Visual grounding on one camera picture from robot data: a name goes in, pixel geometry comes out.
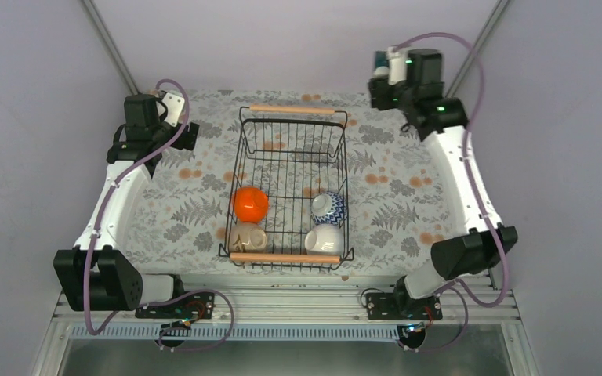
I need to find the black wire dish rack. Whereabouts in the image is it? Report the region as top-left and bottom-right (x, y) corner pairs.
(218, 105), (355, 270)

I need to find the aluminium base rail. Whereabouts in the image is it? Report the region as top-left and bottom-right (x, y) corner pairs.
(33, 275), (539, 375)

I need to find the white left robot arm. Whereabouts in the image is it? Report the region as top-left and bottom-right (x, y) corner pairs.
(53, 92), (198, 317)

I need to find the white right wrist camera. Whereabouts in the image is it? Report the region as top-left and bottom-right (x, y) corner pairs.
(386, 46), (410, 85)

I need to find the orange bowl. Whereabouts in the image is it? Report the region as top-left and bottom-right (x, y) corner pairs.
(233, 186), (269, 223)

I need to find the beige bowl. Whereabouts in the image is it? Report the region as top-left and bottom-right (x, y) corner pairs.
(227, 222), (267, 253)

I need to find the teal and white bowl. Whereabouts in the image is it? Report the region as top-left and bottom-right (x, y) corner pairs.
(372, 51), (390, 78)

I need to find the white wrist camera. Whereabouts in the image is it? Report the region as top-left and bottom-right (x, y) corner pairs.
(386, 46), (410, 85)
(158, 91), (185, 127)

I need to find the aluminium frame post left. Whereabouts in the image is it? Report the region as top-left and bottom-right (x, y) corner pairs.
(80, 0), (140, 94)

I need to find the floral patterned table mat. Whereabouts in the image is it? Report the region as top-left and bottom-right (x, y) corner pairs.
(124, 89), (454, 277)

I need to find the aluminium frame post right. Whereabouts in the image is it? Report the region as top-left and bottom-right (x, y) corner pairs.
(448, 0), (512, 95)

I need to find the aluminium frame post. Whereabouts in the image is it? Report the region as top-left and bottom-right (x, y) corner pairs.
(448, 0), (512, 95)
(80, 0), (140, 94)

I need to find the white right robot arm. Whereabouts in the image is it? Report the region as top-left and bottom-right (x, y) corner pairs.
(368, 48), (518, 319)

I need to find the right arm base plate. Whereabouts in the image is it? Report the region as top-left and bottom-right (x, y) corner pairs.
(360, 289), (443, 321)

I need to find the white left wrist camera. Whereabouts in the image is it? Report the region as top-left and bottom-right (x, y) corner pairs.
(158, 91), (185, 127)

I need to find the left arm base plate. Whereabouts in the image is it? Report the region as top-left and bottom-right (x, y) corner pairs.
(135, 292), (215, 320)

